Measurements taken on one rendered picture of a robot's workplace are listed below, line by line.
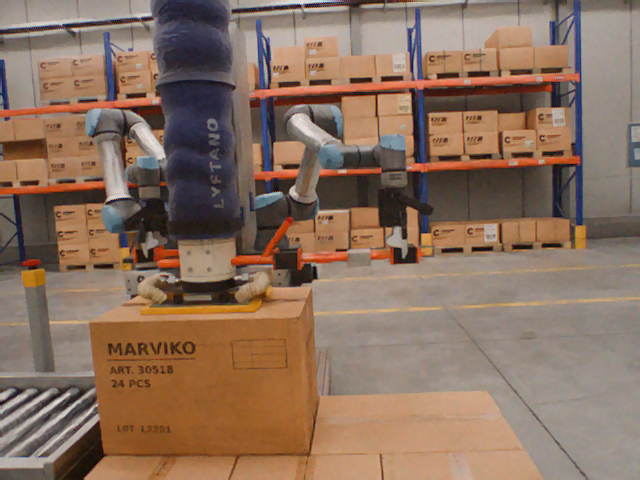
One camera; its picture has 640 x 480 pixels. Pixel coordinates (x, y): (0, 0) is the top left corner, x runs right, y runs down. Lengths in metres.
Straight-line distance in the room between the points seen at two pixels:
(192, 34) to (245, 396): 1.01
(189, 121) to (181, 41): 0.22
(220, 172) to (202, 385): 0.60
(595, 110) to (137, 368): 10.48
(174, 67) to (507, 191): 9.35
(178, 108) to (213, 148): 0.15
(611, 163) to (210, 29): 10.28
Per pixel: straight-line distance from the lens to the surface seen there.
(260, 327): 1.35
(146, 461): 1.57
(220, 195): 1.46
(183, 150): 1.46
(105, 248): 9.74
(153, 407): 1.53
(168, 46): 1.51
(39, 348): 2.48
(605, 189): 11.24
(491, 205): 10.37
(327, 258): 1.46
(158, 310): 1.48
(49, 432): 1.92
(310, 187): 2.01
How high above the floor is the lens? 1.28
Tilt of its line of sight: 6 degrees down
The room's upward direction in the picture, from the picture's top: 3 degrees counter-clockwise
